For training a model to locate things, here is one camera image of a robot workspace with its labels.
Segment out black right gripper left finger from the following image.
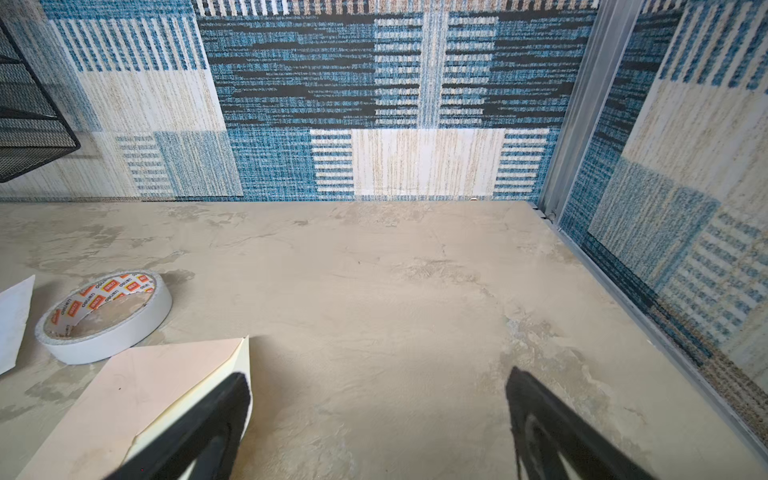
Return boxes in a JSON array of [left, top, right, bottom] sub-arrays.
[[108, 373, 251, 479]]

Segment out black mesh shelf rack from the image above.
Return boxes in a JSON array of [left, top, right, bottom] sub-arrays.
[[1, 25, 81, 183]]

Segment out white letter paper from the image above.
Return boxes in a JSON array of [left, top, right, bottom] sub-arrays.
[[0, 275, 35, 374]]

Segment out white tape roll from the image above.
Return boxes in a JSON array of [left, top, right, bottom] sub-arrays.
[[35, 270, 173, 365]]

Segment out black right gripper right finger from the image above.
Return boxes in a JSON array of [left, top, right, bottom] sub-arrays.
[[505, 367, 652, 479]]

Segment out pink envelope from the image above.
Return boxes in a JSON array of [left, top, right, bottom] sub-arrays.
[[19, 338, 250, 479]]

